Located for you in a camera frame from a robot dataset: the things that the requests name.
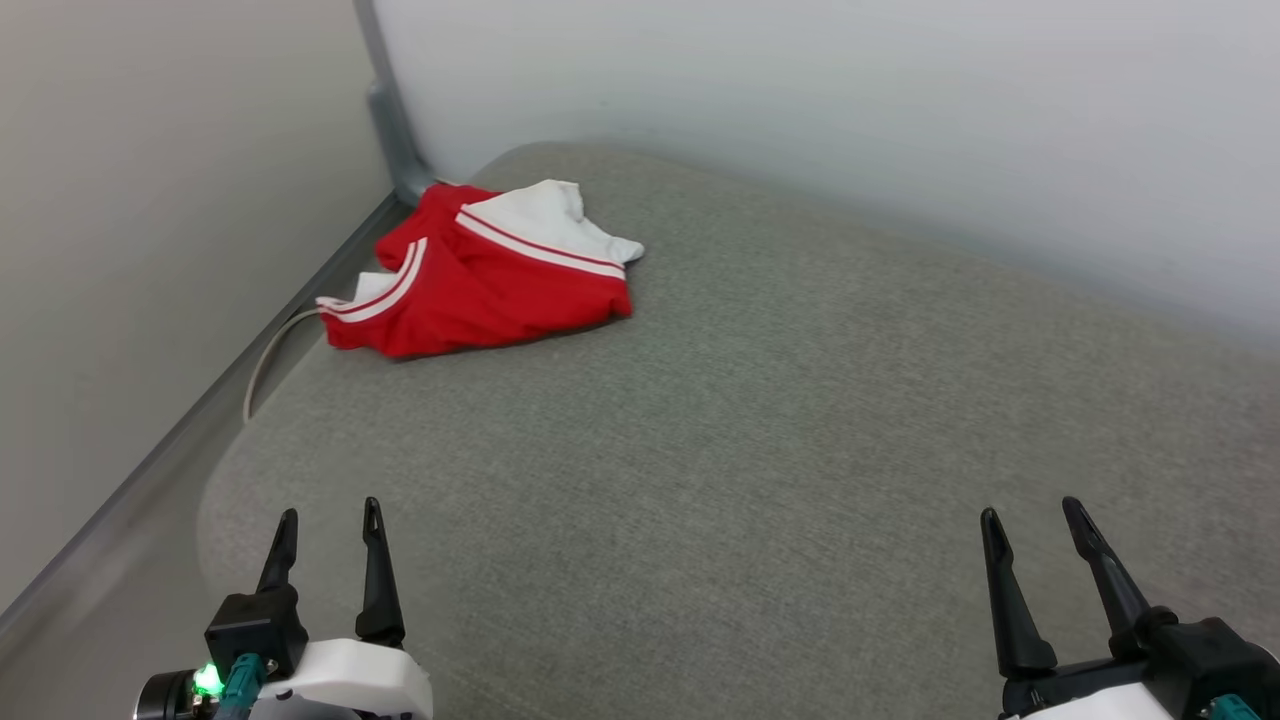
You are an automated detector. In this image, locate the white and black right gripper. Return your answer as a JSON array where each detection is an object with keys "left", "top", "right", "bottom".
[{"left": 980, "top": 496, "right": 1178, "bottom": 720}]

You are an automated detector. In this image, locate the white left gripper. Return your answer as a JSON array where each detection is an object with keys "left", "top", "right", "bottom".
[{"left": 250, "top": 496, "right": 434, "bottom": 720}]

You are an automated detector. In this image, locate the red and white basketball jersey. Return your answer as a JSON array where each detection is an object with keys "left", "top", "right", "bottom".
[{"left": 316, "top": 179, "right": 646, "bottom": 360}]

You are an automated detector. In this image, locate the black cylinder with green light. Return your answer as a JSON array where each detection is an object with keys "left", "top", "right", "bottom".
[{"left": 135, "top": 668, "right": 201, "bottom": 720}]

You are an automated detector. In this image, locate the teal plug left camera cable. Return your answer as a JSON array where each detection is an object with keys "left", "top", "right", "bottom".
[{"left": 213, "top": 652, "right": 267, "bottom": 720}]

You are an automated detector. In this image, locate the grey metal rail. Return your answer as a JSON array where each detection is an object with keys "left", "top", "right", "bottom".
[{"left": 0, "top": 190, "right": 406, "bottom": 656}]

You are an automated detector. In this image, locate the white cable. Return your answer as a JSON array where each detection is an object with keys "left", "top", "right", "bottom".
[{"left": 243, "top": 307, "right": 326, "bottom": 423}]

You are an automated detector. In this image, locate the grey metal post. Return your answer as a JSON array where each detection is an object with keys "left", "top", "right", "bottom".
[{"left": 352, "top": 0, "right": 439, "bottom": 207}]

